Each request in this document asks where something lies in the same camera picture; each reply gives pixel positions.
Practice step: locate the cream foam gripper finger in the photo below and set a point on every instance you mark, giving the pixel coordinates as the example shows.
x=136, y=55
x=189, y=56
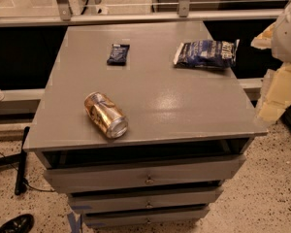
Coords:
x=275, y=94
x=264, y=40

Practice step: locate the dark blue rxbar wrapper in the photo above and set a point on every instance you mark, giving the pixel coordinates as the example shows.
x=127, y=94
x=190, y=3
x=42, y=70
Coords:
x=118, y=55

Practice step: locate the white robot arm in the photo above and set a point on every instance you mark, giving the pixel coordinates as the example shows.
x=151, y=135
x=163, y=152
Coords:
x=281, y=40

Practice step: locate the blue white chip bag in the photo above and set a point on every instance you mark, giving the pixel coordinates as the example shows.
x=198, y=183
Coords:
x=207, y=54

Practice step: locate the top grey drawer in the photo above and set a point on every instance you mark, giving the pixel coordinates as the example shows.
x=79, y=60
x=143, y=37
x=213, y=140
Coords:
x=205, y=169

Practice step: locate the grey drawer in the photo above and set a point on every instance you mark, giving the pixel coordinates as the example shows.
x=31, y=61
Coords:
x=145, y=216
x=145, y=200
x=205, y=169

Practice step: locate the grey drawer cabinet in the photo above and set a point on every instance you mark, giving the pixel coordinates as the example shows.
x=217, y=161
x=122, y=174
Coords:
x=173, y=113

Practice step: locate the bottom grey drawer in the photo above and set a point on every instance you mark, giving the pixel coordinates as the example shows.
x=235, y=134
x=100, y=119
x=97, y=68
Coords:
x=145, y=216

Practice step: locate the gold aluminium drink can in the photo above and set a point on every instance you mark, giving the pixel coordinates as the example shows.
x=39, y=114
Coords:
x=106, y=115

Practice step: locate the middle grey drawer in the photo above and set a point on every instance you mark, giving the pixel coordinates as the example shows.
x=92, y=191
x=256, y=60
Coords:
x=145, y=200

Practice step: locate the black pole stand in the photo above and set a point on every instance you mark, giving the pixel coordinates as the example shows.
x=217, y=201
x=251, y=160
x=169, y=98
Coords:
x=20, y=179

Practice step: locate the black shoe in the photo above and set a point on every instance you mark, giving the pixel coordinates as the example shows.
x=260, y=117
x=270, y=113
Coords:
x=19, y=224

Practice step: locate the metal railing frame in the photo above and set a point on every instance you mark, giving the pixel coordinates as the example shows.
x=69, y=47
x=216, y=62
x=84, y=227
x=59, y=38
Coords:
x=73, y=12

